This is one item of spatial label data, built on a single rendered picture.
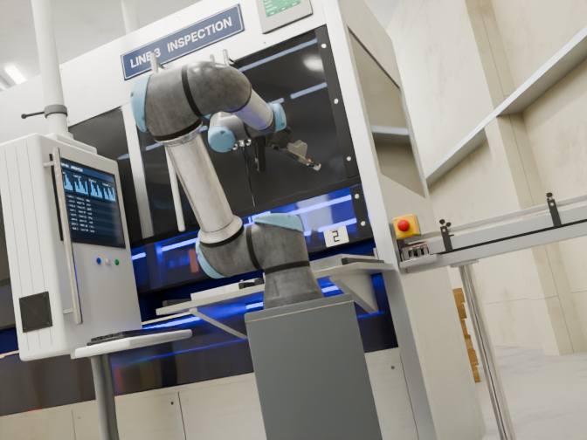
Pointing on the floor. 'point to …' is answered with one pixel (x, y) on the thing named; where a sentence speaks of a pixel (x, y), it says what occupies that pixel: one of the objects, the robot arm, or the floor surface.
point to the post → (382, 223)
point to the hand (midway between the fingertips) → (304, 161)
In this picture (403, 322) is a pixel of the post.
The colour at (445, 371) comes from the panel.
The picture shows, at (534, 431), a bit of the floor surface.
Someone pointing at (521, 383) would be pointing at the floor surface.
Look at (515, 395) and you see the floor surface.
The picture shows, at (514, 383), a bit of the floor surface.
